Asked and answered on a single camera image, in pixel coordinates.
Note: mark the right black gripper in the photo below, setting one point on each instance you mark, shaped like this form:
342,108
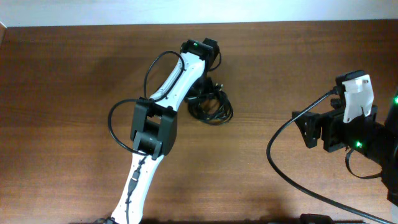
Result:
325,130

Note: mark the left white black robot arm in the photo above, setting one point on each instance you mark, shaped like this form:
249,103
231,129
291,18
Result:
154,125

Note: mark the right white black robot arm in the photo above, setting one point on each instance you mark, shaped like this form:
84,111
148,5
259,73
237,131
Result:
375,141

